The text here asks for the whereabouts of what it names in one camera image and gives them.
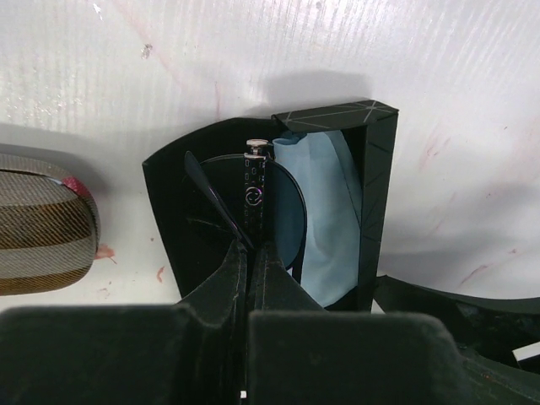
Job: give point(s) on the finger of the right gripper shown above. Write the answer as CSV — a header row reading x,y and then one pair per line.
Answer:
x,y
486,332

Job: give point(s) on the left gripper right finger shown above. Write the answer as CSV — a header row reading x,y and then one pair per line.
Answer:
x,y
299,353

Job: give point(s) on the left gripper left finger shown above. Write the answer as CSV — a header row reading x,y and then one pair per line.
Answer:
x,y
185,353

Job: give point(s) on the black glasses case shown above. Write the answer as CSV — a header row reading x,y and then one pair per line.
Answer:
x,y
369,128

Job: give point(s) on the black round sunglasses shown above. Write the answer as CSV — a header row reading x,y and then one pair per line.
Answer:
x,y
247,197

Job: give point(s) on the plaid glasses case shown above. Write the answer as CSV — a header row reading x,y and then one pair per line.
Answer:
x,y
50,227

